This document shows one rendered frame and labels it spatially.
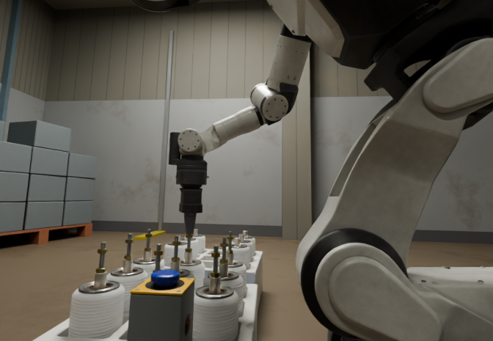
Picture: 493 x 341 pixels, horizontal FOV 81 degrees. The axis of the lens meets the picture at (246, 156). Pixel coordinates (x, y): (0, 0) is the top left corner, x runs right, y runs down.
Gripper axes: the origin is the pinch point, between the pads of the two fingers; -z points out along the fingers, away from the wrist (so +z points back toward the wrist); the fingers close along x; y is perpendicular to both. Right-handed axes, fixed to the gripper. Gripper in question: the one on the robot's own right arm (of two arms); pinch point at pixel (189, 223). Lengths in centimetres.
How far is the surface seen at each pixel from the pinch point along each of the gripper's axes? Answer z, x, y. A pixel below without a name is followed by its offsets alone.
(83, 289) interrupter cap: -10.7, 18.5, -22.7
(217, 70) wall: 162, -245, 60
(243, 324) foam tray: -18.1, 25.2, 8.4
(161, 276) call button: -3.2, 42.1, -9.3
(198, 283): -15.6, 4.0, 2.5
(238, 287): -12.6, 19.4, 9.0
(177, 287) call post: -4.7, 42.7, -7.1
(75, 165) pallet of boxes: 35, -235, -82
